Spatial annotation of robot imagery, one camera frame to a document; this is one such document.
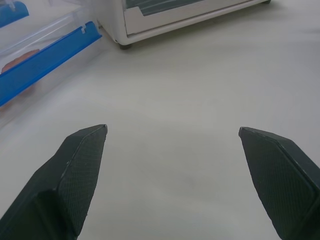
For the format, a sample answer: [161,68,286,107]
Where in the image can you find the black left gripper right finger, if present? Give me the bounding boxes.
[238,126,320,240]

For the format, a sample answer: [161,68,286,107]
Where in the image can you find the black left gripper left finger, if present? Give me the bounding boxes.
[0,123,108,240]

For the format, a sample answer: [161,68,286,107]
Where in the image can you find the white toaster oven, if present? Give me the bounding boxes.
[96,0,272,50]

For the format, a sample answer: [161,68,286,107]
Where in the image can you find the clear plastic container blue clips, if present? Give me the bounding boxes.
[0,0,103,126]

